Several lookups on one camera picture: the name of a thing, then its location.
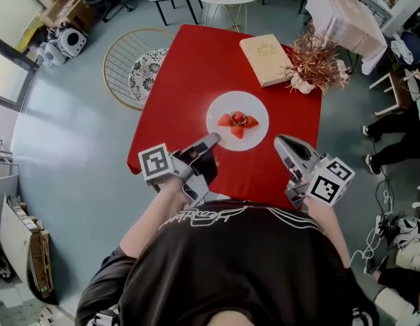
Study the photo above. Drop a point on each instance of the white pet carrier backpack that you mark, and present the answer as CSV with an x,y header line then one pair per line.
x,y
40,54
73,42
54,53

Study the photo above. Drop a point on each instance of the brown cardboard rack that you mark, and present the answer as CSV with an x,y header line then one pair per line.
x,y
33,250

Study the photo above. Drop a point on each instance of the wooden chair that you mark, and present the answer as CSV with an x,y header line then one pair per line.
x,y
399,90

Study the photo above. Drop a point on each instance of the dried plant in white pot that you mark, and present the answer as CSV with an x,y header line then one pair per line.
x,y
315,63

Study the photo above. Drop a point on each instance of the person's left forearm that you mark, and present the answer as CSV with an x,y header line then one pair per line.
x,y
152,222

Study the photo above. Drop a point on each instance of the blue chair with white cloth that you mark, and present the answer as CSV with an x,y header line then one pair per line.
x,y
411,46

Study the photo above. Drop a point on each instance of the white round plate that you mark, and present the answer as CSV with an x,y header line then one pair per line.
x,y
253,102

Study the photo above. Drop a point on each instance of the person's black printed t-shirt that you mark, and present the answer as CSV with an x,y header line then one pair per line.
x,y
230,267

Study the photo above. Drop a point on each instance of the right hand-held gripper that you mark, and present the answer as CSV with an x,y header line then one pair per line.
x,y
328,189

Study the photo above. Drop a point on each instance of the black and white patterned cushion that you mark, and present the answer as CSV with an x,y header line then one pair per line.
x,y
145,73

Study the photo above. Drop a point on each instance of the table with pale cloth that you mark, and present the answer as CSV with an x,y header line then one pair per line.
x,y
348,22

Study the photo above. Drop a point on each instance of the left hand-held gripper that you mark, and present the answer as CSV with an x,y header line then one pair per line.
x,y
155,163

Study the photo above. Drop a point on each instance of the brown cardboard boxes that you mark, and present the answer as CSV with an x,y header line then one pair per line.
x,y
67,12

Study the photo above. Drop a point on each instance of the black framed glass door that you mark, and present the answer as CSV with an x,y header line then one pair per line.
x,y
13,42

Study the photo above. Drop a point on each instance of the red tablecloth table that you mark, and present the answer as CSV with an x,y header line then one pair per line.
x,y
196,66

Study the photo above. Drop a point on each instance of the person's right forearm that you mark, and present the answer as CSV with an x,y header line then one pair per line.
x,y
331,233

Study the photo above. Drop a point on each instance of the beige hardcover book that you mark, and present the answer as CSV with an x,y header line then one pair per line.
x,y
264,59

